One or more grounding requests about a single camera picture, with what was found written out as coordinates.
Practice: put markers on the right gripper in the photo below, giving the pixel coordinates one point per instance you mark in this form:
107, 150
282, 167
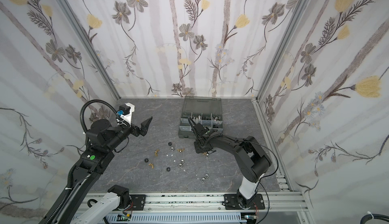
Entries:
201, 142

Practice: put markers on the white cable duct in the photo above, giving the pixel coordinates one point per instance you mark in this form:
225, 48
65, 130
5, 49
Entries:
177, 218

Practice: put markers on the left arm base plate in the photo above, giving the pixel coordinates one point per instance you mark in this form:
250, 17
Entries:
137, 202

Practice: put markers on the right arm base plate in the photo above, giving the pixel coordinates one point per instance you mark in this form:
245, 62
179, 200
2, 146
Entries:
238, 202

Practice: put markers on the silver nut pair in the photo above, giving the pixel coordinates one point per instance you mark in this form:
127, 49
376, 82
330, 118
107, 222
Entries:
204, 178

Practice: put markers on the green compartment organizer box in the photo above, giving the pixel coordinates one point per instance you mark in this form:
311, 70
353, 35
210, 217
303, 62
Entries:
203, 110

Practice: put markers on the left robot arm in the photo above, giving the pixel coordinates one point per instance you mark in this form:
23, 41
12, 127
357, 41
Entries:
101, 142

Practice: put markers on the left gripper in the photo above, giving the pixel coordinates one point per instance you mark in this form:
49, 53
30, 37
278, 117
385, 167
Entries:
142, 131

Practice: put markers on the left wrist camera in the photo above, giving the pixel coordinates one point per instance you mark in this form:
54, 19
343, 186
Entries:
124, 115

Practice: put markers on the aluminium front rail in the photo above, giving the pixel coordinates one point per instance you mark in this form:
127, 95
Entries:
212, 202

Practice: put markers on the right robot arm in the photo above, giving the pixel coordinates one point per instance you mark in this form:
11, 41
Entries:
251, 158

